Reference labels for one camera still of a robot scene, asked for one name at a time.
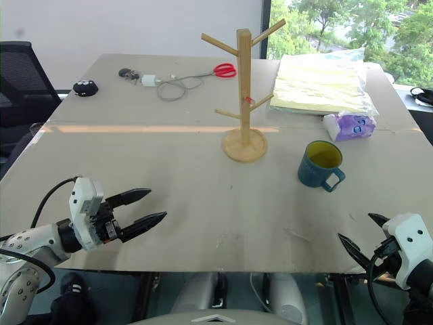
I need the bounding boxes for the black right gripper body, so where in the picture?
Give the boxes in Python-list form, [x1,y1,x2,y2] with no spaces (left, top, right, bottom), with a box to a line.
[370,236,403,282]

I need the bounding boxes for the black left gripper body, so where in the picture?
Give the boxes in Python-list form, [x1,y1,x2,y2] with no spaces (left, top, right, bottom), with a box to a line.
[88,198,123,246]

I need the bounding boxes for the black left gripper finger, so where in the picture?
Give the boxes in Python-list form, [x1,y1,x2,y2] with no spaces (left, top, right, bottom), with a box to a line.
[106,188,152,209]
[118,211,168,243]

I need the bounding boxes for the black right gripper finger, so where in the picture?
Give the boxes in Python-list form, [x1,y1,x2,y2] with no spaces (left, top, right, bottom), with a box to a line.
[367,213,390,235]
[338,233,373,272]

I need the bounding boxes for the blue mug yellow inside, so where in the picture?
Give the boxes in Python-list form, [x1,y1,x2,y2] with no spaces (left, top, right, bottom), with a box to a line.
[297,139,347,194]

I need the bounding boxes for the wooden mug tree stand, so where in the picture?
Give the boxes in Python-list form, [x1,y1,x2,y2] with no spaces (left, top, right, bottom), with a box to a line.
[200,18,287,165]

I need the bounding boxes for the black table leg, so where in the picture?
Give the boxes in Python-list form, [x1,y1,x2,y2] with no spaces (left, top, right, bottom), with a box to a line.
[328,272,350,325]
[134,272,160,323]

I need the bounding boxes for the black shoe white stripes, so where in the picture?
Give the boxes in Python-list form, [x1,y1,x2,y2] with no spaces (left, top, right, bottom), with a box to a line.
[49,272,99,325]

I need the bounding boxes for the silver robot leg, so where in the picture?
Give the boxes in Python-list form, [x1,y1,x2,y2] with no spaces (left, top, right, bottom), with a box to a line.
[268,272,309,325]
[170,272,221,314]

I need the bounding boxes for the purple tissue pack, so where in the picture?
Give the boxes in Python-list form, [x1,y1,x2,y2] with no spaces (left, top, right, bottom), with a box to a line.
[322,109,378,144]

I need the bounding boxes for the dark side desk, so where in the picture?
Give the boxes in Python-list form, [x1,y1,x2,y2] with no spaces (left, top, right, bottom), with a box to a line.
[393,83,433,147]

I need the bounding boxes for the white charger plug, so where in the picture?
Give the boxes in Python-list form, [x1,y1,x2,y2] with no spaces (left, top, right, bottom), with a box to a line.
[141,74,160,89]

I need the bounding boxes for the grey robot torso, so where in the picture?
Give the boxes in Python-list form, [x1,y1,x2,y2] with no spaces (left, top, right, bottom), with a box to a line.
[127,311,300,325]

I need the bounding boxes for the black round pouch white dots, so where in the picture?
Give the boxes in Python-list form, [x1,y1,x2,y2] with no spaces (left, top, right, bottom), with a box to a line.
[72,79,100,99]

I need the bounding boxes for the black key bunch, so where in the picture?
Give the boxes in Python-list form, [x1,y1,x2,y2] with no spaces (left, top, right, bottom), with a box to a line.
[118,68,141,84]

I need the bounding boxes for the black headset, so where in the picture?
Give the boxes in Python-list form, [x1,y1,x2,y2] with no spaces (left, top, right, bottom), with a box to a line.
[409,86,433,108]

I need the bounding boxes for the plastic bag of yellow sheets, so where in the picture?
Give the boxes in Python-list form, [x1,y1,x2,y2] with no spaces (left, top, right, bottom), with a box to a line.
[266,47,382,118]

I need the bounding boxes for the black office chair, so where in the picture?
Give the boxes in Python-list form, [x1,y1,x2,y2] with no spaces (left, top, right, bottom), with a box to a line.
[0,41,64,158]

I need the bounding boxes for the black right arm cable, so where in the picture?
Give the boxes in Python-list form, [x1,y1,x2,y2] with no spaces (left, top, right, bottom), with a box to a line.
[367,251,395,325]

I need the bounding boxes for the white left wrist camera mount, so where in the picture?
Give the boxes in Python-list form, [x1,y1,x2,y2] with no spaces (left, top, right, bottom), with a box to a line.
[68,176,104,251]

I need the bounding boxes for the grey charger cable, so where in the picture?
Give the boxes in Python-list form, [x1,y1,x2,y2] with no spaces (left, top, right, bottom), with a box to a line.
[156,72,217,102]

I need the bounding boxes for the white cable under table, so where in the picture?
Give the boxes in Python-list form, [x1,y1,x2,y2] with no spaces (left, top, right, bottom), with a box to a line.
[249,272,272,313]

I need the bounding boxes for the red handled scissors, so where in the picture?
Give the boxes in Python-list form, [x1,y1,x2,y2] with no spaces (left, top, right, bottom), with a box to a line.
[201,62,238,81]

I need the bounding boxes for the dark window frame post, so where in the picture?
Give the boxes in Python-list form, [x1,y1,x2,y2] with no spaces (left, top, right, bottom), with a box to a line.
[261,0,273,60]

